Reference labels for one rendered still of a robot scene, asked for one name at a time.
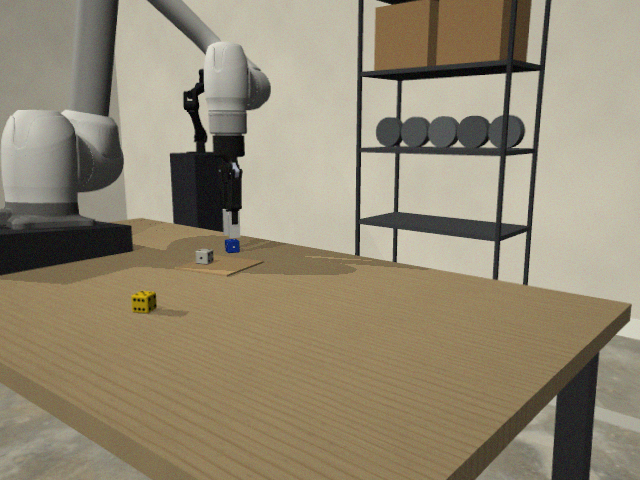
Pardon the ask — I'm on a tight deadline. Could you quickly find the yellow die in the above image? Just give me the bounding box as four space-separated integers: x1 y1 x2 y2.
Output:
131 291 157 313

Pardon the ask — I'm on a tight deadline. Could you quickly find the white die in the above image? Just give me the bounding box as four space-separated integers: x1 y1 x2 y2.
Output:
196 249 213 265

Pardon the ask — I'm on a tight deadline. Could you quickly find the tan square mat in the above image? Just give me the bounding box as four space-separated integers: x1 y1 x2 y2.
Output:
175 255 263 277

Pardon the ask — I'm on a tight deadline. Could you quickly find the blue die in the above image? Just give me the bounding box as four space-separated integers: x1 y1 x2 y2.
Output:
225 239 240 253

